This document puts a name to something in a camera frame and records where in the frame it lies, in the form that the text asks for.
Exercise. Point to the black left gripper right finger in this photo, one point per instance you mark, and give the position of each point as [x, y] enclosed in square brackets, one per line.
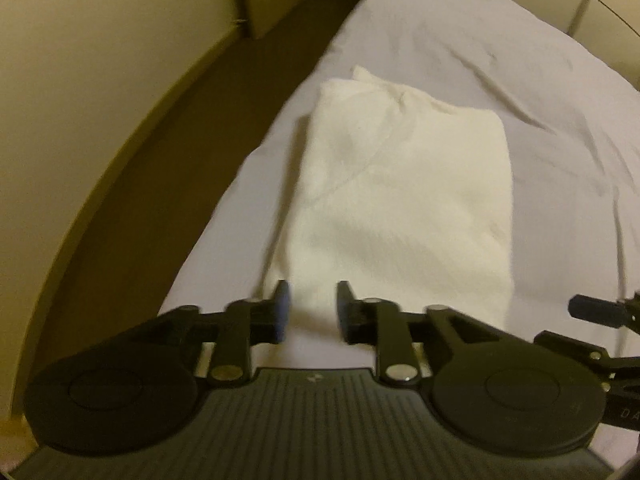
[357, 318]

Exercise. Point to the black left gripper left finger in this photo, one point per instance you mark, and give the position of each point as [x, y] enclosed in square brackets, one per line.
[273, 315]

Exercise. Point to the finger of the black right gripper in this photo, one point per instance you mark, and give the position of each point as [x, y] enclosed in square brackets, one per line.
[597, 311]

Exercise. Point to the cream knitted striped sweater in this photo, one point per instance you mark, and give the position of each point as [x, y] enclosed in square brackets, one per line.
[406, 197]

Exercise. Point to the grey bed cover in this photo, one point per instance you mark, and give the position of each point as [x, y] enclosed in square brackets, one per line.
[572, 129]

